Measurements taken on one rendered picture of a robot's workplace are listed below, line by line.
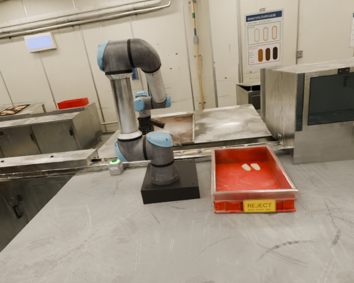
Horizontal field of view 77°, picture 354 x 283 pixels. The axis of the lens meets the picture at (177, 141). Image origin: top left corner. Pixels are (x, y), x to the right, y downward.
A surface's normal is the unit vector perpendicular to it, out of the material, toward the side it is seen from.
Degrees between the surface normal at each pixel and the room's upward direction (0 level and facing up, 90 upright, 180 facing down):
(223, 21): 90
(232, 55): 90
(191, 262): 0
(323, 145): 90
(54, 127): 90
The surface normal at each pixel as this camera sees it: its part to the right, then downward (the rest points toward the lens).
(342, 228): -0.14, -0.93
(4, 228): -0.08, 0.34
